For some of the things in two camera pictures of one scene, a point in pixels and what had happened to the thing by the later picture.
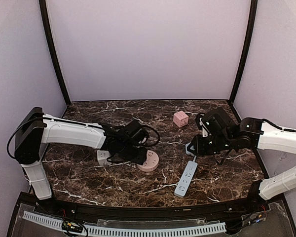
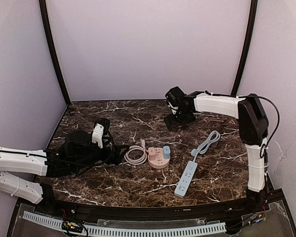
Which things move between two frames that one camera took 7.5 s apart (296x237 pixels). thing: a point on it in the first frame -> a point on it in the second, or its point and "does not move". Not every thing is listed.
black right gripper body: (201, 147) -> (175, 121)
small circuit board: (72, 226) does not move
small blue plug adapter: (187, 151) -> (166, 152)
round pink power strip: (151, 163) -> (159, 162)
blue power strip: (186, 178) does not move
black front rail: (137, 213) does not move
